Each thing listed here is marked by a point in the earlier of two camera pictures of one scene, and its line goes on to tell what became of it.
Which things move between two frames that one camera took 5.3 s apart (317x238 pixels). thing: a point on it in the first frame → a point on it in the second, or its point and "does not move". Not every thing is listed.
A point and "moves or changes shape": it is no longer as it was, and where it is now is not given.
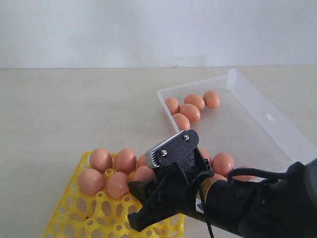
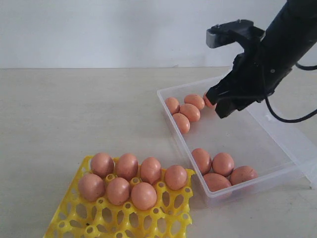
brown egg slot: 142,161 → 150,170
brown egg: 222,164 does not move
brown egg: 211,99 does not move
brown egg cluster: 144,173 moves or changes shape
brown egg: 190,111 does not move
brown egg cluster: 182,121 does not move
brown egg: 196,100 does not move
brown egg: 244,177 does not move
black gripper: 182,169 → 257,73
